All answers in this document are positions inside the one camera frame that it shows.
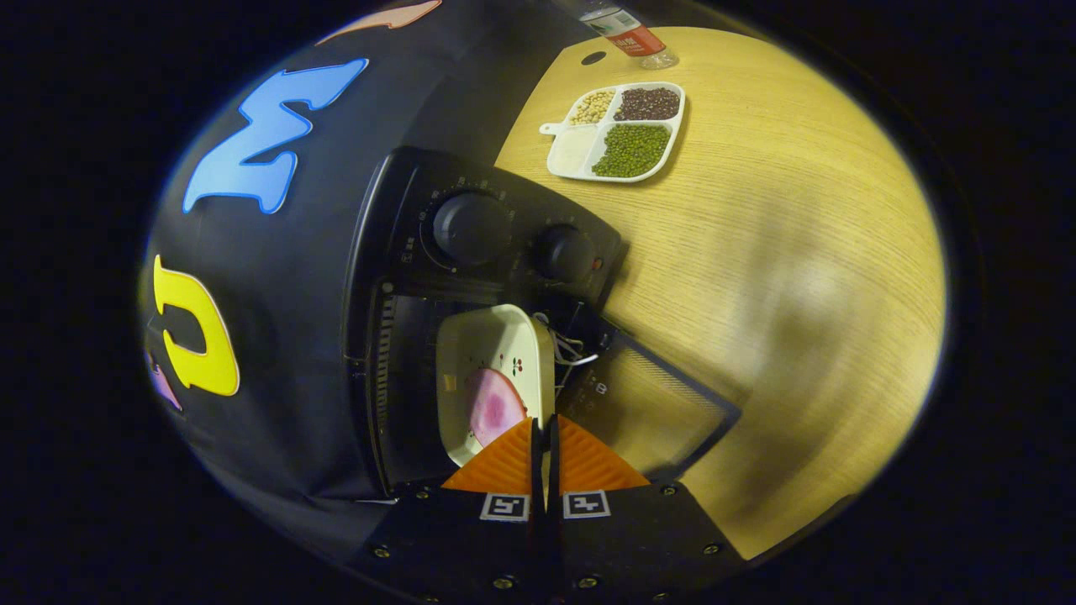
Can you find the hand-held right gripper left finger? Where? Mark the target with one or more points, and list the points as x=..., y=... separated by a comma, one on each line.
x=471, y=538

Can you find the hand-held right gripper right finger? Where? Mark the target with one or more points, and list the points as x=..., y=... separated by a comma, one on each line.
x=622, y=538

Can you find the pink meat slice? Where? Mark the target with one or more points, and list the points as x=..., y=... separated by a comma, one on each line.
x=494, y=407

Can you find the cream square food plate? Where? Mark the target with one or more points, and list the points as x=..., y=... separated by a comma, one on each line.
x=496, y=344

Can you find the black electric oven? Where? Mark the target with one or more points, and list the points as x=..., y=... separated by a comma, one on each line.
x=395, y=210

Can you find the white divided bean tray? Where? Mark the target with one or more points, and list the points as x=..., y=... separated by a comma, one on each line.
x=630, y=151

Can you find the clear bottle with red label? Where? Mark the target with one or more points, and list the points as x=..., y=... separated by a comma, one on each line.
x=630, y=34

